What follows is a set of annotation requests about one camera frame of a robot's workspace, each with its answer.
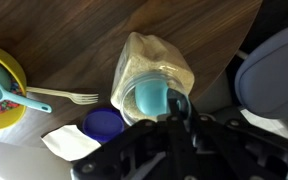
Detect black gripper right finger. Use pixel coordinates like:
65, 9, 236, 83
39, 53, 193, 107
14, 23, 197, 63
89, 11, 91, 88
179, 94, 192, 122

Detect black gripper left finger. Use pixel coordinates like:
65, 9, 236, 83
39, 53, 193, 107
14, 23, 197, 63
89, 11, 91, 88
166, 87, 181, 122

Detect glass jar of sugar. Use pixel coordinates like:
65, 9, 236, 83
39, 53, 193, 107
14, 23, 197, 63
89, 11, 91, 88
110, 31, 196, 126

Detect yellow bowl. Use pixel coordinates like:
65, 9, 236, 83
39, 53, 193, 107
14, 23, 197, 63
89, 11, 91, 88
0, 42, 28, 131

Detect blue jar lid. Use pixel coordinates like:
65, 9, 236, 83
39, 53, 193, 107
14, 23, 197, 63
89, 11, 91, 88
82, 107, 126, 144

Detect white paper napkin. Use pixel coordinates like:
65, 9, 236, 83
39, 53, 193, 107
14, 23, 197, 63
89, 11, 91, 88
41, 124, 102, 162

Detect light wooden fork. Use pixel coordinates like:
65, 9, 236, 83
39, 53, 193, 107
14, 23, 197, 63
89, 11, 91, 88
26, 86, 99, 106

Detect colourful beads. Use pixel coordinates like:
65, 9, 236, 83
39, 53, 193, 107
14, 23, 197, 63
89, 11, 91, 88
0, 53, 22, 115

